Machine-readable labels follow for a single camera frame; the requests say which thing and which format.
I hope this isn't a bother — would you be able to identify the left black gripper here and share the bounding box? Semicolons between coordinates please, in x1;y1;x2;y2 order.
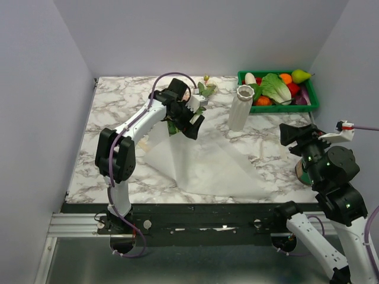
168;101;205;140

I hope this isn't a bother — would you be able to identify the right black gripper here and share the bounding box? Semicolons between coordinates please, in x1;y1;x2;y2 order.
279;121;336;186

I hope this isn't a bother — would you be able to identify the white wrapping paper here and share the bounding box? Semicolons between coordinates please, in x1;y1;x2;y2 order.
144;119;278;200

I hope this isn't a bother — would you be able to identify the pink flower bouquet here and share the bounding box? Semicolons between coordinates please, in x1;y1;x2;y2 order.
165;75;217;135

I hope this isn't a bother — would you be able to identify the cream ribbon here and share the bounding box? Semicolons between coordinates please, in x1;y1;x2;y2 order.
137;135;153;153

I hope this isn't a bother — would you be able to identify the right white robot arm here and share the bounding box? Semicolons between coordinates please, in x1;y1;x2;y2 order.
272;121;378;283

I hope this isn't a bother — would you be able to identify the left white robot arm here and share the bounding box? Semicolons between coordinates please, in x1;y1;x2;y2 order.
95;78;207;234

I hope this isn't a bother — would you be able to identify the white ribbed vase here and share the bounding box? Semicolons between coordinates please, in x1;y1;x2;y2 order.
227;85;255;131

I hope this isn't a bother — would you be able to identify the purple toy eggplant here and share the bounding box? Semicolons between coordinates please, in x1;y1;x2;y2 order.
293;88;311;106

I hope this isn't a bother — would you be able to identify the orange toy pumpkin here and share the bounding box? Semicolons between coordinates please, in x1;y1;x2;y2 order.
254;95;272;107

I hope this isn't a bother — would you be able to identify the green plastic tray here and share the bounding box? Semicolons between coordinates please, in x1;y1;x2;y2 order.
237;70;319;114

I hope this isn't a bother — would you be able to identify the green tape roll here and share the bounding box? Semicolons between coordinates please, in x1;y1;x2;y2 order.
294;159;311;186

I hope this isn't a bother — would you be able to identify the red toy pepper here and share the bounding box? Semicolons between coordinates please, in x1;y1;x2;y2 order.
287;82;300;98

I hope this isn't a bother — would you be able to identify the green toy cabbage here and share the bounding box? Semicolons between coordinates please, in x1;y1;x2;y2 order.
260;73;293;105

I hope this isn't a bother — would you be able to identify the orange toy fruit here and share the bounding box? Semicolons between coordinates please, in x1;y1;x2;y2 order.
279;73;293;85

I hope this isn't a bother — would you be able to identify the green toy pear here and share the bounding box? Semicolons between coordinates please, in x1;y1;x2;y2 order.
291;69;314;84

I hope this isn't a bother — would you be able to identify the white toy radish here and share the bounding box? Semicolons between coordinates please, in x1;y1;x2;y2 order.
245;72;256;85

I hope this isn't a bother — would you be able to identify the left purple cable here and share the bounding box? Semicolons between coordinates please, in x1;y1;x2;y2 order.
107;72;199;258

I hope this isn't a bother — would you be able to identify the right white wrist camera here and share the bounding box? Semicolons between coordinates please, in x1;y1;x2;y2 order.
319;120;355;144

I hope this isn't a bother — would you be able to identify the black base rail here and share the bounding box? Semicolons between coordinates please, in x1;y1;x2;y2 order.
60;202;323;248

